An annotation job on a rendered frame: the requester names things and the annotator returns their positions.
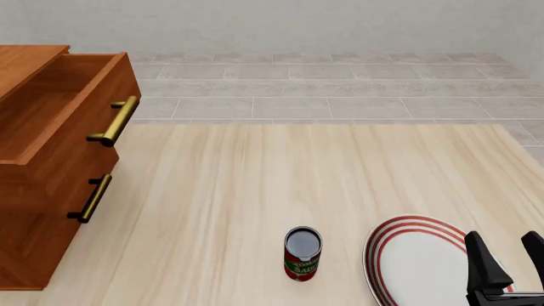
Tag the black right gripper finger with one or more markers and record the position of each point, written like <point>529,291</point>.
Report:
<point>482,264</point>
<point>534,247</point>

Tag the closed wooden drawer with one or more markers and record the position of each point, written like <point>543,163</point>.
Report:
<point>51,194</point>

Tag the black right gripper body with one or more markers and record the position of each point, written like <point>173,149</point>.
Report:
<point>501,299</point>

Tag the wooden cabinet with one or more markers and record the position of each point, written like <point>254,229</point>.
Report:
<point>25,255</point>

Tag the red tomato sauce tin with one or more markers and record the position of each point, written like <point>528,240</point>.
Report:
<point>302,255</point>

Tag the white plate with red rings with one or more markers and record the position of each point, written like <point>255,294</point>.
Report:
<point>421,264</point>

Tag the open wooden drawer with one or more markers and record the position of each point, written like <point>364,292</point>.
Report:
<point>64,105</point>

